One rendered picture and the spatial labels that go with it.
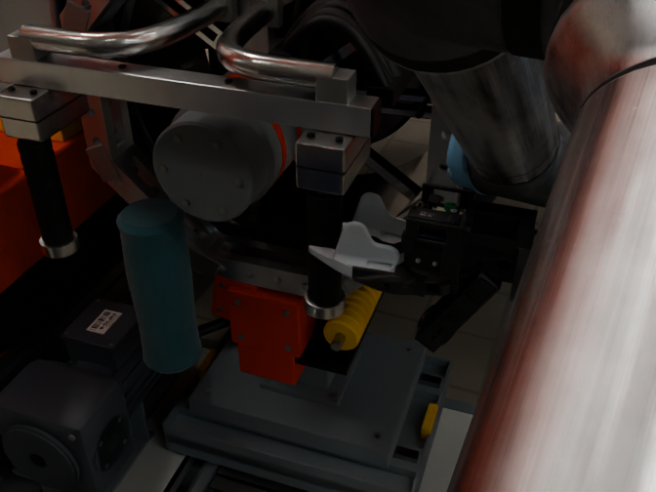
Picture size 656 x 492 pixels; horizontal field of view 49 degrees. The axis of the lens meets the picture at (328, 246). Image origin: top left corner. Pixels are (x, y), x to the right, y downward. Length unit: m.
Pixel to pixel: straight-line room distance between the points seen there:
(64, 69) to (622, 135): 0.69
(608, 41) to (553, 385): 0.10
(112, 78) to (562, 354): 0.67
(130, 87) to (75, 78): 0.07
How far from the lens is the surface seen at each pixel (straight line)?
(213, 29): 1.05
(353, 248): 0.69
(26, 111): 0.83
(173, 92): 0.75
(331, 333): 1.11
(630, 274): 0.17
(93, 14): 1.02
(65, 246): 0.91
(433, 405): 1.48
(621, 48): 0.21
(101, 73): 0.79
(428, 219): 0.66
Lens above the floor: 1.25
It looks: 35 degrees down
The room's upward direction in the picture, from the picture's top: straight up
